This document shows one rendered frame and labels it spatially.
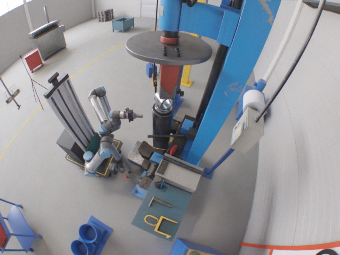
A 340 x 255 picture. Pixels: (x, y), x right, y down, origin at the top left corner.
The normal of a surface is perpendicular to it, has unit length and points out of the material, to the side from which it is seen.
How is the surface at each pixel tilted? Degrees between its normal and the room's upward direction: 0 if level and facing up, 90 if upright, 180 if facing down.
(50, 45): 90
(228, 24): 90
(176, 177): 0
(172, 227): 0
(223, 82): 90
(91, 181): 0
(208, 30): 90
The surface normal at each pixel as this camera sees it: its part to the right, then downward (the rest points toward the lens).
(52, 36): 0.88, 0.43
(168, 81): 0.04, 0.81
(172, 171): 0.09, -0.59
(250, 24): -0.39, 0.73
